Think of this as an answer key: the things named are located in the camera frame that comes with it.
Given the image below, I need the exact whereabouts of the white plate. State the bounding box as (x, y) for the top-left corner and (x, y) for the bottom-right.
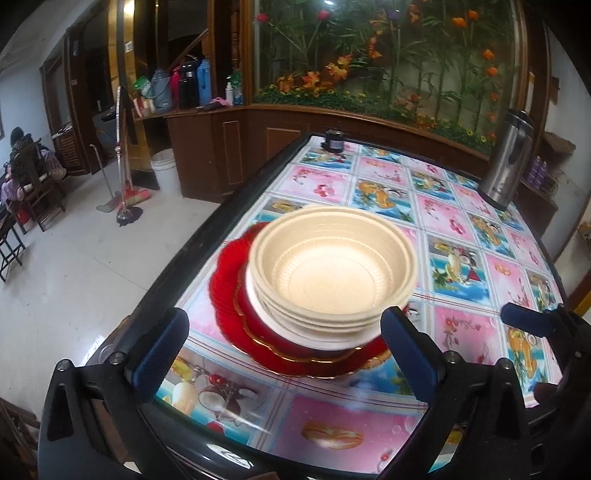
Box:
(245, 268), (381, 351)

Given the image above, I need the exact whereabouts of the large beige plastic bowl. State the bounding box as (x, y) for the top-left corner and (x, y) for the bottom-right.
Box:
(247, 206), (419, 333)

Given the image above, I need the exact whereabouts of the floral plastic tablecloth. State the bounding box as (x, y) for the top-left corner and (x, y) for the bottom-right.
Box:
(147, 135), (562, 479)

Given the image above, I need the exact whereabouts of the large red glass plate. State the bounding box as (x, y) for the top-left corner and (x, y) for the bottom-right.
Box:
(209, 222), (391, 379)

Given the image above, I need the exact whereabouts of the steel thermos kettle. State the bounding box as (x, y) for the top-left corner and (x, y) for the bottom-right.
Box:
(477, 109), (535, 211)

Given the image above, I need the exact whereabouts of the broom with red bristles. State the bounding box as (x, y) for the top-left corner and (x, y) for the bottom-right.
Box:
(115, 85), (151, 212)

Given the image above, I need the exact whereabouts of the white plastic bucket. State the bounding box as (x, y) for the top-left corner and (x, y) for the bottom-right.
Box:
(150, 148), (181, 197)

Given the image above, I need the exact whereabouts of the wooden chair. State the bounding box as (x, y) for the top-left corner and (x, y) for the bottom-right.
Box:
(18, 142), (66, 232)

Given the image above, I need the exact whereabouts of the seated person in black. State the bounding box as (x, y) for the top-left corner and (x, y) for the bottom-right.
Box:
(1, 127), (67, 207)

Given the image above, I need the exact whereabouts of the small black jar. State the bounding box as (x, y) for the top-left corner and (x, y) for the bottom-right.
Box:
(321, 129), (346, 154)

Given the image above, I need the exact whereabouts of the flower mural glass panel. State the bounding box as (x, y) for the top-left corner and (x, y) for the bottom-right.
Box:
(252, 0), (523, 154)

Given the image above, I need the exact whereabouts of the black flask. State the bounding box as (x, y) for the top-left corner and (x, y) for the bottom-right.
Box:
(178, 61), (198, 110)

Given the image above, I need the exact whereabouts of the grey water jug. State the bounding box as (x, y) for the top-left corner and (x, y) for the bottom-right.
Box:
(151, 69), (174, 114)

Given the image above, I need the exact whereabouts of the blue thermos jug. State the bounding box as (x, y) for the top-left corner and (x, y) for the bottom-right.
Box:
(197, 58), (212, 106)

